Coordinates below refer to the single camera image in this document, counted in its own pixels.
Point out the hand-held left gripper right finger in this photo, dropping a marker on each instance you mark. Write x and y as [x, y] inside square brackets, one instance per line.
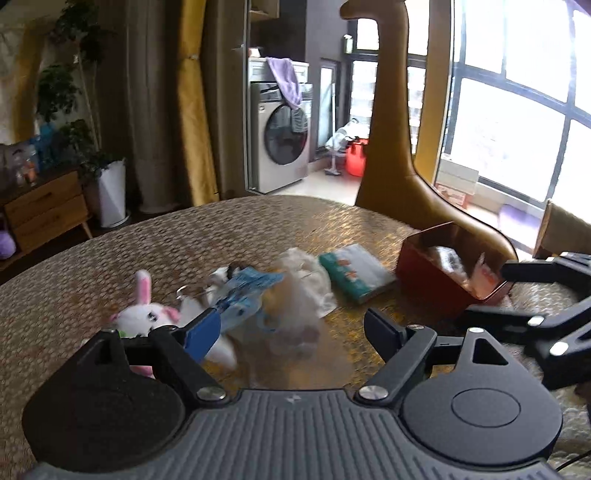
[381, 330]

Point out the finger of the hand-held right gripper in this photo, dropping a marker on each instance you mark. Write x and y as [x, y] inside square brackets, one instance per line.
[498, 318]
[531, 271]

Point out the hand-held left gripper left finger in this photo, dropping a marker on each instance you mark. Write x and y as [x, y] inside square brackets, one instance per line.
[203, 330]

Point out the blue plastic packet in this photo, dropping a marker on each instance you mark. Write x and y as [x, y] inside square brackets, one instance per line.
[244, 295]

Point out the red box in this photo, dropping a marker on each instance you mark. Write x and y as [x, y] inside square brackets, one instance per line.
[429, 286]

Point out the white cloth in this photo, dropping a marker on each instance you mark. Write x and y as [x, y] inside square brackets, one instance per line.
[307, 277]

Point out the red white packet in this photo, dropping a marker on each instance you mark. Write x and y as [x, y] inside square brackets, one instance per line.
[485, 277]

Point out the purple mat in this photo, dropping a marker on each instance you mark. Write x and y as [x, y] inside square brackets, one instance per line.
[519, 221]

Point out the beige padded chair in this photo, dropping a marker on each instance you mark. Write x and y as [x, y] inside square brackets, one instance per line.
[563, 226]

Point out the tissue pack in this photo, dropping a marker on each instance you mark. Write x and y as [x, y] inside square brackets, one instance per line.
[355, 272]

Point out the white bunny plush toy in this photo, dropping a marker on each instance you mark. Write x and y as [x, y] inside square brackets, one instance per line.
[138, 316]

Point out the clear plastic bag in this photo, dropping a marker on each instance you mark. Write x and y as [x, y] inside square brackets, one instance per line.
[288, 330]

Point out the cardboard box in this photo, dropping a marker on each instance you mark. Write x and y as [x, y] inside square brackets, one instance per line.
[457, 184]

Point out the white planter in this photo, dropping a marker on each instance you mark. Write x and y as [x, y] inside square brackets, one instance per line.
[113, 194]

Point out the red bucket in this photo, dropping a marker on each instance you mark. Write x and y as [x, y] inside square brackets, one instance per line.
[356, 159]

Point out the tan leather chair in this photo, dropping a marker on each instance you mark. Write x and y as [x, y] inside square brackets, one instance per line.
[392, 138]

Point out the wooden cabinet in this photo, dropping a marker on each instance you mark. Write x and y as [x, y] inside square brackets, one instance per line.
[46, 207]

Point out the silver washing machine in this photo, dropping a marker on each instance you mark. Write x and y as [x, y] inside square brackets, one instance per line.
[277, 138]

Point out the gold curtain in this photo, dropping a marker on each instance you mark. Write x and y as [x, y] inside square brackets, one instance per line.
[194, 115]

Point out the purple plush toy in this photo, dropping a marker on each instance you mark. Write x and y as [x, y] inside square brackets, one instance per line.
[5, 244]

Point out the cluster of bottles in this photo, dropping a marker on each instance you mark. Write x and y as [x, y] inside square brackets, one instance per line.
[27, 157]

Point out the purple towel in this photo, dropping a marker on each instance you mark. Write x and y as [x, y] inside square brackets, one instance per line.
[287, 81]

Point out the green potted plant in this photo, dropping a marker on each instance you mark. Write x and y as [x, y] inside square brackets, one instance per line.
[64, 92]

